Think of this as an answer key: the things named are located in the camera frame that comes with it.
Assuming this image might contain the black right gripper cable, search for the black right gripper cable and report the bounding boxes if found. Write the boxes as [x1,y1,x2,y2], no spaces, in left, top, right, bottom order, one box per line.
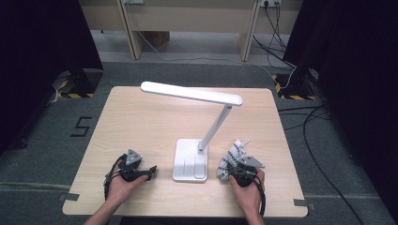
[250,174,268,218]

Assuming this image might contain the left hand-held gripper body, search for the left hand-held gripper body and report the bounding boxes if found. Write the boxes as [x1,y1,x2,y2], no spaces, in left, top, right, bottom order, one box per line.
[119,149,149,183]

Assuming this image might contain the white floor cable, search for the white floor cable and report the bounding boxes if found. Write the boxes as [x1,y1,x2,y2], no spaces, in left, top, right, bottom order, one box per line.
[137,31,278,81]

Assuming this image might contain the person's left hand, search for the person's left hand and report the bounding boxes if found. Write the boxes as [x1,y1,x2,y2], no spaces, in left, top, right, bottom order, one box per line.
[107,165,149,205]

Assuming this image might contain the black floor cables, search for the black floor cables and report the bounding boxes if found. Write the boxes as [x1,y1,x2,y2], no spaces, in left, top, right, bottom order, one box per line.
[277,104,366,225]

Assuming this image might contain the white desk lamp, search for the white desk lamp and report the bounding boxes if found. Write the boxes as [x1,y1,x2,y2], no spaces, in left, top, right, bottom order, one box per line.
[140,81,244,183]

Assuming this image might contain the stand base with striped tape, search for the stand base with striped tape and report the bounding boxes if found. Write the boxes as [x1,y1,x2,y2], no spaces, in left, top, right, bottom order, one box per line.
[271,73,317,101]
[51,68,104,99]

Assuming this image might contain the black curtain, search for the black curtain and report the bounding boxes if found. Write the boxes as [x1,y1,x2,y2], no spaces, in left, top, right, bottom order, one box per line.
[0,0,104,155]
[283,0,398,215]

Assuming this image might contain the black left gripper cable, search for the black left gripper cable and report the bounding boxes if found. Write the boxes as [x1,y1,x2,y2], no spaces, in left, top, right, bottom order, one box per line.
[102,154,127,201]

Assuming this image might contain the black cables from socket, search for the black cables from socket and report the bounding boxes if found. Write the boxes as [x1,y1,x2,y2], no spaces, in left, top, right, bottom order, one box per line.
[253,2,298,69]

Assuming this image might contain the white wall socket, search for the white wall socket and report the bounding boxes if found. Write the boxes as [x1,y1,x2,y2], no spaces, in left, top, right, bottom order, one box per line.
[259,0,283,8]

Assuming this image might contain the person's right hand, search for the person's right hand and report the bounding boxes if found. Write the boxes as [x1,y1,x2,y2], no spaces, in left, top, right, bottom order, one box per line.
[229,168,267,214]

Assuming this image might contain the brown cardboard box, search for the brown cardboard box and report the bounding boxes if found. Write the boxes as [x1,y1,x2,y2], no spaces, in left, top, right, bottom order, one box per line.
[142,31,171,48]

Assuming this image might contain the grey tape piece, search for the grey tape piece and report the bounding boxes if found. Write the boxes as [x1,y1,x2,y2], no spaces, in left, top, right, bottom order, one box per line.
[58,192,81,203]
[293,199,316,211]

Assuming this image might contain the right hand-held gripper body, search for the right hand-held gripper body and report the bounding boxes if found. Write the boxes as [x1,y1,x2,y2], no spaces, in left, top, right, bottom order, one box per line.
[229,155,266,188]

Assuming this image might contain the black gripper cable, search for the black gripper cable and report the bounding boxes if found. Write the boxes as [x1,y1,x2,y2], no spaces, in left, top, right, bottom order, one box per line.
[250,174,268,218]
[102,154,127,201]

